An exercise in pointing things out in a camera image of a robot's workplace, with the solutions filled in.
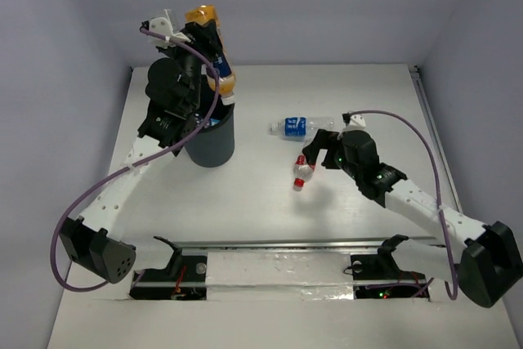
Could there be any crushed bottle red cap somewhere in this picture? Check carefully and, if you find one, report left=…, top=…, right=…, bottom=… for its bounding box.
left=293, top=154, right=315, bottom=191

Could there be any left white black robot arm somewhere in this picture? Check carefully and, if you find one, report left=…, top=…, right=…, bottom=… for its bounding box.
left=50, top=18, right=223, bottom=293

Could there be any side aluminium rail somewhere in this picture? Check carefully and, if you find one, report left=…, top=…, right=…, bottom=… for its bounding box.
left=409, top=65, right=463, bottom=212

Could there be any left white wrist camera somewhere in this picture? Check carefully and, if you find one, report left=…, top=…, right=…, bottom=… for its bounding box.
left=141, top=9, right=191, bottom=48

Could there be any clear bottle blue label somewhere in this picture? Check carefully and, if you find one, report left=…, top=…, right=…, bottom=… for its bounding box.
left=269, top=116, right=335, bottom=140

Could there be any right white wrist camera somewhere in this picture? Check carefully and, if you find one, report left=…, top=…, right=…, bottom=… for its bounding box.
left=342, top=112, right=366, bottom=132

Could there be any small bottle blue cap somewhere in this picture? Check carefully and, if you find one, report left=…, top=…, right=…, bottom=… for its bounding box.
left=194, top=114, right=221, bottom=128

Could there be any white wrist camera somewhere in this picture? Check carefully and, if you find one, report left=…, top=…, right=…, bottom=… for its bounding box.
left=342, top=112, right=366, bottom=132
left=141, top=9, right=191, bottom=48

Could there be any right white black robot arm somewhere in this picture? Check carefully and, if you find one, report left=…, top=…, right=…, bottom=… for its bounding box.
left=302, top=129, right=522, bottom=308

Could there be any orange juice bottle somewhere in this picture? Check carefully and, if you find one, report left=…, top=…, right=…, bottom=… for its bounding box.
left=185, top=5, right=236, bottom=106

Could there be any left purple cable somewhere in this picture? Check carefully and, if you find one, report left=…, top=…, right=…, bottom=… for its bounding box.
left=50, top=25, right=224, bottom=293

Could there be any dark grey round bin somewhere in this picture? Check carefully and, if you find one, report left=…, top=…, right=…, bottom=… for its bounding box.
left=185, top=100, right=235, bottom=168

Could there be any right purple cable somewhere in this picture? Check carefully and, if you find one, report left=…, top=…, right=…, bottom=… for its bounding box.
left=346, top=110, right=461, bottom=301

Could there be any aluminium mounting rail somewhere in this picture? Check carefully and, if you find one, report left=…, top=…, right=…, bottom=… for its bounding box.
left=128, top=246, right=430, bottom=301

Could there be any purple cable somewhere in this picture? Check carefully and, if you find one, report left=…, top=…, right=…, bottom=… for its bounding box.
left=50, top=25, right=224, bottom=293
left=346, top=110, right=461, bottom=301

